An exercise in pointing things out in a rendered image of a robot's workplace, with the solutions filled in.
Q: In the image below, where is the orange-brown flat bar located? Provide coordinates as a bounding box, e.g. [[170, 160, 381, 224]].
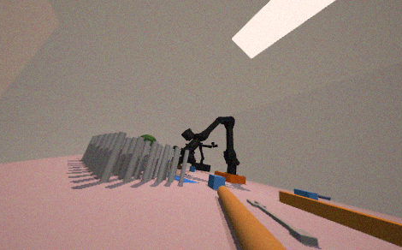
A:
[[279, 191, 402, 247]]

